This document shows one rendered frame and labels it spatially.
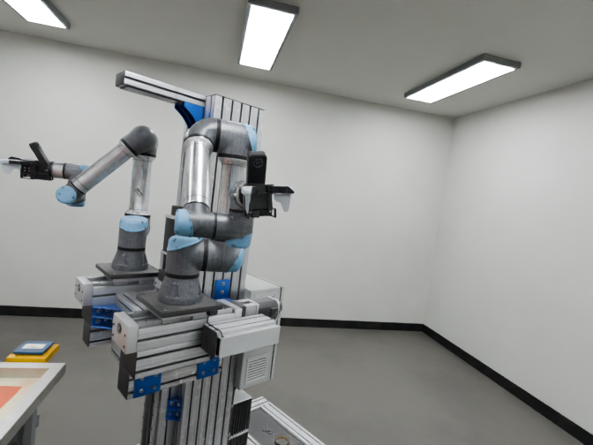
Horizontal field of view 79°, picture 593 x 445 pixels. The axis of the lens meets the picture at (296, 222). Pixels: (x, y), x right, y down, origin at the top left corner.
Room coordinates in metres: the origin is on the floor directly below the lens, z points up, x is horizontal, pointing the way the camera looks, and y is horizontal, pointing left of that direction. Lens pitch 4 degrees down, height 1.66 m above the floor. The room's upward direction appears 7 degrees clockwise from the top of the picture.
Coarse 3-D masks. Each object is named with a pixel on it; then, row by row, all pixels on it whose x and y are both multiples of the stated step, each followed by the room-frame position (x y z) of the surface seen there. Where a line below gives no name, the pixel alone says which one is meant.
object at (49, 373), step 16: (0, 368) 1.14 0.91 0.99; (16, 368) 1.15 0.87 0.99; (32, 368) 1.16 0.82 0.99; (48, 368) 1.17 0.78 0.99; (64, 368) 1.21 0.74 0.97; (48, 384) 1.08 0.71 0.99; (32, 400) 1.00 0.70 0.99; (16, 416) 0.92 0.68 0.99; (0, 432) 0.86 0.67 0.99; (16, 432) 0.91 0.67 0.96
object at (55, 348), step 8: (56, 344) 1.41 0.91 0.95; (48, 352) 1.34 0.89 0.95; (8, 360) 1.27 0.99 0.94; (16, 360) 1.28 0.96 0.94; (24, 360) 1.28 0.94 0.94; (32, 360) 1.29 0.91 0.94; (40, 360) 1.30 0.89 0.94; (48, 360) 1.33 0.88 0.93; (32, 416) 1.33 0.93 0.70; (32, 424) 1.33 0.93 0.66; (24, 432) 1.33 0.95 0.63; (32, 432) 1.34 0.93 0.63; (24, 440) 1.33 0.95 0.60; (32, 440) 1.34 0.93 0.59
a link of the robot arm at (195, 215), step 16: (192, 128) 1.20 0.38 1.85; (208, 128) 1.21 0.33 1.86; (192, 144) 1.16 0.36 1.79; (208, 144) 1.19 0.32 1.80; (192, 160) 1.11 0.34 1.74; (208, 160) 1.15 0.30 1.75; (192, 176) 1.07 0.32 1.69; (208, 176) 1.11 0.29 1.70; (192, 192) 1.03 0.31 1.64; (208, 192) 1.07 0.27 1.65; (192, 208) 0.99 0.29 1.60; (208, 208) 1.03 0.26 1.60; (176, 224) 0.96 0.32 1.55; (192, 224) 0.97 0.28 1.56; (208, 224) 0.98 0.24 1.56
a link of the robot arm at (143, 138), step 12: (132, 132) 1.57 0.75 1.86; (144, 132) 1.60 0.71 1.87; (120, 144) 1.56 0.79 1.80; (132, 144) 1.56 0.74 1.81; (144, 144) 1.59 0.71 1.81; (108, 156) 1.54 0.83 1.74; (120, 156) 1.55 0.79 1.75; (132, 156) 1.59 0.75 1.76; (96, 168) 1.52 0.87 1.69; (108, 168) 1.54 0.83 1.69; (72, 180) 1.51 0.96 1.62; (84, 180) 1.51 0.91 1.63; (96, 180) 1.53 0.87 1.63; (60, 192) 1.47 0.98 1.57; (72, 192) 1.48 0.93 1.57; (84, 192) 1.53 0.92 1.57
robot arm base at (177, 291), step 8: (168, 280) 1.20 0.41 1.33; (176, 280) 1.19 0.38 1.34; (184, 280) 1.20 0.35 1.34; (192, 280) 1.22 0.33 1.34; (160, 288) 1.22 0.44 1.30; (168, 288) 1.19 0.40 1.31; (176, 288) 1.19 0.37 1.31; (184, 288) 1.19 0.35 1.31; (192, 288) 1.21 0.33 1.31; (200, 288) 1.26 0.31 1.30; (160, 296) 1.19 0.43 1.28; (168, 296) 1.18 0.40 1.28; (176, 296) 1.19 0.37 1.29; (184, 296) 1.19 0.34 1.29; (192, 296) 1.21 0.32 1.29; (200, 296) 1.24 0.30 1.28; (168, 304) 1.18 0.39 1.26; (176, 304) 1.18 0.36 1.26; (184, 304) 1.19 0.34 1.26; (192, 304) 1.20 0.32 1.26
